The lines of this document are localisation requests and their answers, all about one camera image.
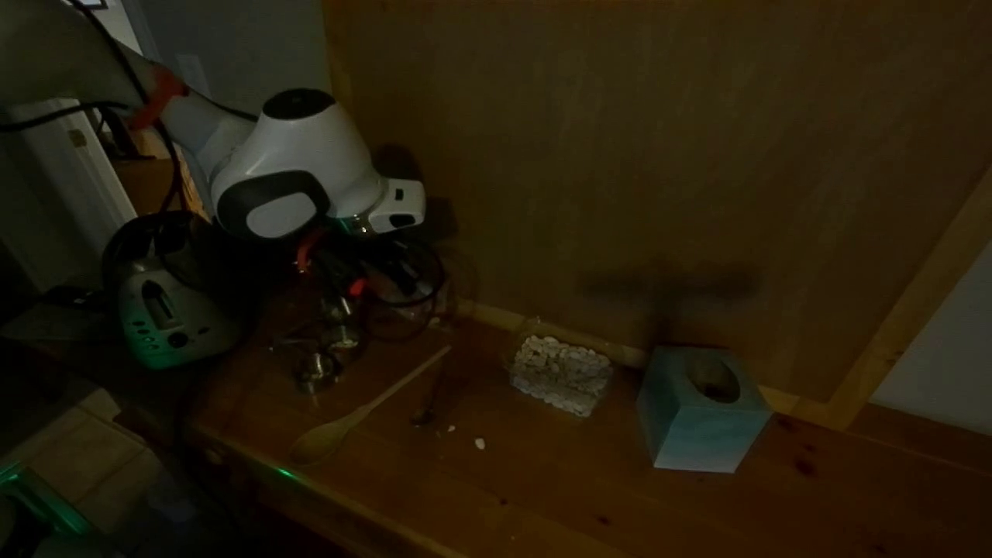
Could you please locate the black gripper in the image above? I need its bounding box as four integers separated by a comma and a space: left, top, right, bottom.
295, 224, 448, 328

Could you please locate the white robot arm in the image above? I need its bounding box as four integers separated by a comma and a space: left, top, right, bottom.
0, 0, 427, 240

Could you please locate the metal measuring cup with seeds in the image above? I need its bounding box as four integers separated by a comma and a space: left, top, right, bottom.
298, 350, 350, 393

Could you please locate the wooden spoon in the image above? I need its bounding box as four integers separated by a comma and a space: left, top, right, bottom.
291, 348, 449, 459

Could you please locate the blue tissue box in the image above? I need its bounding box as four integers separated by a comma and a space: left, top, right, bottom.
637, 348, 771, 474

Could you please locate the black cable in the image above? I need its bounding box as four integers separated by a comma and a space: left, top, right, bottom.
0, 0, 212, 219

